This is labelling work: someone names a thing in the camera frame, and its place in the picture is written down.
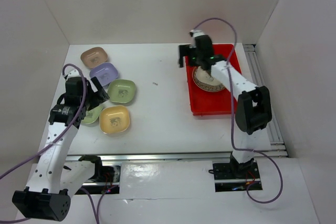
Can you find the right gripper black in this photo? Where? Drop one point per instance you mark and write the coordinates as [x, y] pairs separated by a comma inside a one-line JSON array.
[[185, 50]]

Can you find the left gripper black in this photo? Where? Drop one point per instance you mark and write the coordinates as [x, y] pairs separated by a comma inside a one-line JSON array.
[[99, 96]]

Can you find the purple square plate back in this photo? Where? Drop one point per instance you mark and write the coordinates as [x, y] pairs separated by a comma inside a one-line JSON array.
[[105, 73]]

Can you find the green square plate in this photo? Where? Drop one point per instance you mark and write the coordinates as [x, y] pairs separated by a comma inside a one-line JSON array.
[[121, 91], [92, 115]]

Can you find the yellow square plate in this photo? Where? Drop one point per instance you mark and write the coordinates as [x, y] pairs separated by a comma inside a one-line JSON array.
[[114, 119]]

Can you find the pink square panda plate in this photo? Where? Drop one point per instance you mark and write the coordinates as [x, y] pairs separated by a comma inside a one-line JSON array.
[[94, 57]]

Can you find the round floral ceramic plate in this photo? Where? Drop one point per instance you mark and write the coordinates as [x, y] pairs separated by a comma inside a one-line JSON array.
[[206, 87]]

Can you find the beige square panda plate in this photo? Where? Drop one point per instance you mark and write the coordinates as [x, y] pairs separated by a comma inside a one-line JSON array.
[[203, 77]]

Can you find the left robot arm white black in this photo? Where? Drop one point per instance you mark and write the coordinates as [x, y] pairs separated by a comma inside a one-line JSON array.
[[48, 193]]

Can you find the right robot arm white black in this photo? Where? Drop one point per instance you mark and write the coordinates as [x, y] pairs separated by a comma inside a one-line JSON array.
[[251, 108]]

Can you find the red plastic bin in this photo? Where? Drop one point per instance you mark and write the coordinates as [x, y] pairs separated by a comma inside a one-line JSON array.
[[205, 99]]

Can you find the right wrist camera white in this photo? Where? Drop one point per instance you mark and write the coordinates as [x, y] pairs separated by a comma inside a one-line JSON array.
[[197, 34]]

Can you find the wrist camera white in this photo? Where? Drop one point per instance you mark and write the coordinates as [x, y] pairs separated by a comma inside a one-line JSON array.
[[72, 74], [197, 34]]

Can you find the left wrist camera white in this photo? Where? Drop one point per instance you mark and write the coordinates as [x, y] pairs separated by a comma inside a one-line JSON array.
[[72, 74]]

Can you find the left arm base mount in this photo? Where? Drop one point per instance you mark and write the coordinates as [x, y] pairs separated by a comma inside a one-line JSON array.
[[109, 183]]

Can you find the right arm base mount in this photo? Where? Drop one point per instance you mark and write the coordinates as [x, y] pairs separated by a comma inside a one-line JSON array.
[[225, 180]]

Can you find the aluminium rail right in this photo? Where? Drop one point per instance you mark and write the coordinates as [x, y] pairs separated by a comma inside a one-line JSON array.
[[278, 147]]

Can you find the aluminium rail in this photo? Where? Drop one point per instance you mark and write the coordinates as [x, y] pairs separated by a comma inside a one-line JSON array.
[[278, 147], [173, 157]]

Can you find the aluminium rail front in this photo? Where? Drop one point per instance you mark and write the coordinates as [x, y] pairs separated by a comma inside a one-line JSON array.
[[173, 157]]

